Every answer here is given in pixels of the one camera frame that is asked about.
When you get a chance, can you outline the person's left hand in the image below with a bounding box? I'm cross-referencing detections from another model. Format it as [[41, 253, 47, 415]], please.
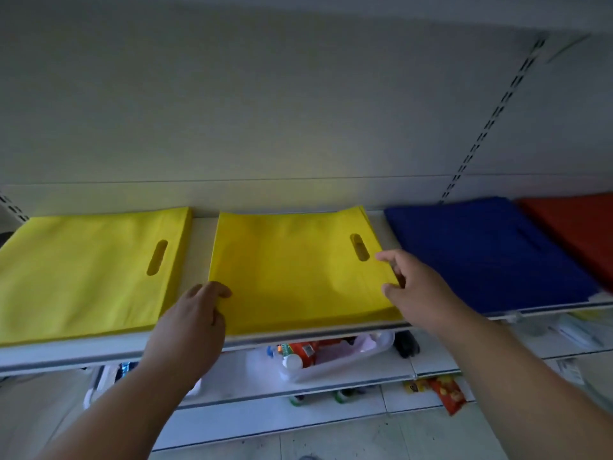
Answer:
[[142, 281, 233, 394]]

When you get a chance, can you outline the person's right hand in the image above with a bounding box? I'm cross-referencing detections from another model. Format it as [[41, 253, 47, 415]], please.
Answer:
[[375, 249, 474, 339]]

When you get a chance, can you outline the stack of deep yellow bags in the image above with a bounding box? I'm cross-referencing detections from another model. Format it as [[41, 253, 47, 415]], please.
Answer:
[[208, 206, 405, 337]]

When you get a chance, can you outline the person's left forearm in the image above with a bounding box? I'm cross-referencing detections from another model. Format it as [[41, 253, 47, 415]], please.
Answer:
[[36, 366, 192, 460]]

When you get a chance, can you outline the person's right forearm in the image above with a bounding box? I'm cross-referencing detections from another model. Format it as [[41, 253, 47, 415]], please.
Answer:
[[438, 312, 613, 460]]

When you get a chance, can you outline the black bottle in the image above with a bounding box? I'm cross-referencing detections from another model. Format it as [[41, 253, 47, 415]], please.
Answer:
[[394, 330, 421, 360]]

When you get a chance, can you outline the white lower shelf board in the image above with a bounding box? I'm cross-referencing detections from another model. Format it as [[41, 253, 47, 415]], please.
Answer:
[[84, 326, 613, 451]]

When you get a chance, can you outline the orange bottle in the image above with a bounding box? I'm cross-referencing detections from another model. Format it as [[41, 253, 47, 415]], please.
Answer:
[[287, 342, 318, 368]]

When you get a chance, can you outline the stack of blue bags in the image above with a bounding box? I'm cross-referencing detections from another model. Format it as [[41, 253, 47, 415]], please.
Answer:
[[384, 196, 602, 316]]

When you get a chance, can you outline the red snack packet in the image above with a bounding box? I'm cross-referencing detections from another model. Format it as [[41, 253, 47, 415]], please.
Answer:
[[405, 375, 467, 416]]

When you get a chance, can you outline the stack of pale yellow bags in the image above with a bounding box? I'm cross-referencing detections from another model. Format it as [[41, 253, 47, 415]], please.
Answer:
[[0, 207, 193, 347]]

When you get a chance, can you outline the white metal shelf board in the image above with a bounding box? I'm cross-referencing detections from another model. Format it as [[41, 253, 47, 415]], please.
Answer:
[[0, 211, 613, 379]]

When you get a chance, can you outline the white plastic item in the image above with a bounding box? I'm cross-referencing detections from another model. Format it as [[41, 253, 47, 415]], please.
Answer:
[[83, 364, 126, 410]]

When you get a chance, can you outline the white packet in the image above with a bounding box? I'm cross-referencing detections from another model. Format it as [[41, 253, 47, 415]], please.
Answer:
[[548, 312, 605, 351]]

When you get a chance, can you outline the stack of red bags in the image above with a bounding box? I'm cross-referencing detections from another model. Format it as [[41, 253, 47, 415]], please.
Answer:
[[518, 193, 613, 294]]

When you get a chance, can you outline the white paper label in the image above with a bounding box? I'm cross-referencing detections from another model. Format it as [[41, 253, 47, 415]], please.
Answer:
[[555, 358, 586, 387]]

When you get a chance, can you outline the slotted metal shelf upright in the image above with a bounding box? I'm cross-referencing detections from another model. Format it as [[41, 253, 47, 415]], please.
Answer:
[[438, 35, 549, 205], [0, 193, 30, 224]]

